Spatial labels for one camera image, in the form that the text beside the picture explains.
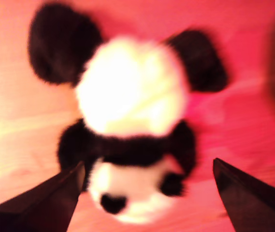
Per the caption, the stuffed panda toy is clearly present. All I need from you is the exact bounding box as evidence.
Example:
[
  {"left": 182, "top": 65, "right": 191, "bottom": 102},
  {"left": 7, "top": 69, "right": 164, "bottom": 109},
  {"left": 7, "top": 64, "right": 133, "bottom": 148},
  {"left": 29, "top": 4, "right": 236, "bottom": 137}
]
[{"left": 28, "top": 2, "right": 229, "bottom": 224}]

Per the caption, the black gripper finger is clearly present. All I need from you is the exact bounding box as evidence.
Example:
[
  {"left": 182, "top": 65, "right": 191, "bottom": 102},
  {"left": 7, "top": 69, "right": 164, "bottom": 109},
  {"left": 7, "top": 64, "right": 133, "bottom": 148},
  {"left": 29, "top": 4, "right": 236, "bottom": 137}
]
[
  {"left": 212, "top": 158, "right": 275, "bottom": 232},
  {"left": 0, "top": 160, "right": 86, "bottom": 232}
]

